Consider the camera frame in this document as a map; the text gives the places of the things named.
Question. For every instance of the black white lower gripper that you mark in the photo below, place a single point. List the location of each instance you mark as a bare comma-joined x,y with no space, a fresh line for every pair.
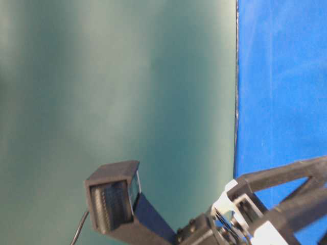
238,216

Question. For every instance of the blue table cover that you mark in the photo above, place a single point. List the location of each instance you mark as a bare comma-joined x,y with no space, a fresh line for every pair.
281,83

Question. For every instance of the black wrist camera lower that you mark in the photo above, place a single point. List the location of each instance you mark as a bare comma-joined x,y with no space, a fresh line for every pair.
118,208

